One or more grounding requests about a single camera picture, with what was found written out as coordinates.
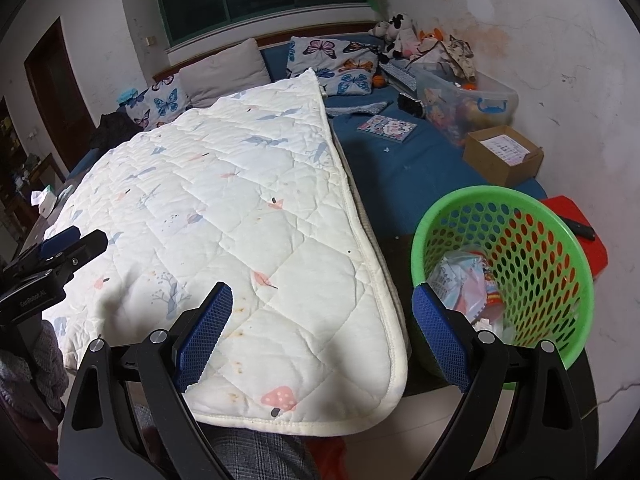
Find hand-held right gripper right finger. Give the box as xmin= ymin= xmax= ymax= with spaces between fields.
xmin=411 ymin=282 xmax=601 ymax=480

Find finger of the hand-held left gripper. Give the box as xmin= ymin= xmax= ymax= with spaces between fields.
xmin=40 ymin=226 xmax=82 ymax=259
xmin=47 ymin=230 xmax=109 ymax=285

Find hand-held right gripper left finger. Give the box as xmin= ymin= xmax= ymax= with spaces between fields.
xmin=57 ymin=281 xmax=235 ymax=480

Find blue white plastic packet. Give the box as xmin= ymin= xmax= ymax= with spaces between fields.
xmin=427 ymin=250 xmax=488 ymax=318

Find green plastic basket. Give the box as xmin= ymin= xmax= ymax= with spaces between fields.
xmin=411 ymin=186 xmax=596 ymax=392

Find person's left forearm grey sleeve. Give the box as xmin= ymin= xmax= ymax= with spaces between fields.
xmin=0 ymin=320 xmax=68 ymax=421

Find tissue box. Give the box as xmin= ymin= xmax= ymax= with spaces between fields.
xmin=31 ymin=185 xmax=61 ymax=213

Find dark clothing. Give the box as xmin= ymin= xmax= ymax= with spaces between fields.
xmin=90 ymin=111 xmax=146 ymax=151

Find dark cabinet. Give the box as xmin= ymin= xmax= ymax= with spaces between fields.
xmin=0 ymin=95 xmax=28 ymax=241

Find person's leg grey plaid pants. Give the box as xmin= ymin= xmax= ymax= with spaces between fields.
xmin=135 ymin=402 xmax=321 ymax=480

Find white quilted mat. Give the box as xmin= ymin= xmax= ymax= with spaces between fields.
xmin=42 ymin=67 xmax=413 ymax=436

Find blue butterfly print pillow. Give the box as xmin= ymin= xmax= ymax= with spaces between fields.
xmin=117 ymin=74 xmax=193 ymax=131

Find brown wooden door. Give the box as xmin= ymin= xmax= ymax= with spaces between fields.
xmin=24 ymin=16 xmax=96 ymax=133

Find red plastic bag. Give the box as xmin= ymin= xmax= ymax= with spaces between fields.
xmin=307 ymin=437 xmax=351 ymax=480

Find cardboard box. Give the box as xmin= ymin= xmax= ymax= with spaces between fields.
xmin=462 ymin=126 xmax=545 ymax=188

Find blue bed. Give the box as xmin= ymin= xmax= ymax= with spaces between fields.
xmin=67 ymin=32 xmax=548 ymax=241

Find red box with remote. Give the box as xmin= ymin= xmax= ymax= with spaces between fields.
xmin=540 ymin=196 xmax=608 ymax=281

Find pink printed card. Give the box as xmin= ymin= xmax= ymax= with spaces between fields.
xmin=356 ymin=114 xmax=420 ymax=143

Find grey pillow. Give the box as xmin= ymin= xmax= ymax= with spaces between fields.
xmin=179 ymin=38 xmax=272 ymax=108

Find black device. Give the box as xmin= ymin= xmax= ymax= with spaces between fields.
xmin=397 ymin=92 xmax=426 ymax=118

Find clear plastic storage box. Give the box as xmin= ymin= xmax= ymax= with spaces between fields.
xmin=412 ymin=62 xmax=519 ymax=146

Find grey patterned cloth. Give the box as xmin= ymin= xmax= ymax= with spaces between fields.
xmin=325 ymin=100 xmax=393 ymax=117

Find grey patterned box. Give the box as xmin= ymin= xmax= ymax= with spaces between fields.
xmin=378 ymin=61 xmax=418 ymax=92

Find small butterfly print pillow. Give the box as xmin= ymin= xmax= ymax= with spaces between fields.
xmin=320 ymin=57 xmax=381 ymax=97

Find beige printed cloth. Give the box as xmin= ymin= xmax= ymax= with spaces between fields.
xmin=442 ymin=35 xmax=476 ymax=81

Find dark window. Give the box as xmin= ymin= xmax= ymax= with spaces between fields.
xmin=156 ymin=0 xmax=371 ymax=46

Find large butterfly print pillow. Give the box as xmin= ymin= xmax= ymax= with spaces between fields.
xmin=287 ymin=36 xmax=381 ymax=81

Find black white cow plush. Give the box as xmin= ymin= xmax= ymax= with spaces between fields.
xmin=372 ymin=14 xmax=418 ymax=58

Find wooden headboard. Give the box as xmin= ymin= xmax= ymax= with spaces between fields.
xmin=152 ymin=21 xmax=378 ymax=83

